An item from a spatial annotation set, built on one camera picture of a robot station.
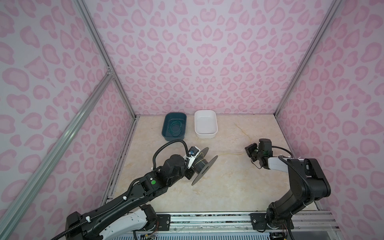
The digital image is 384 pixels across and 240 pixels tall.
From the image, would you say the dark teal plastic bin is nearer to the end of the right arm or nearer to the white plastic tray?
the white plastic tray

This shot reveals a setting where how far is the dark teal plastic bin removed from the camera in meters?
1.09

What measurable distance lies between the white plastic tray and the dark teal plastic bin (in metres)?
0.09

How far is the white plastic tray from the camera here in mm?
1066
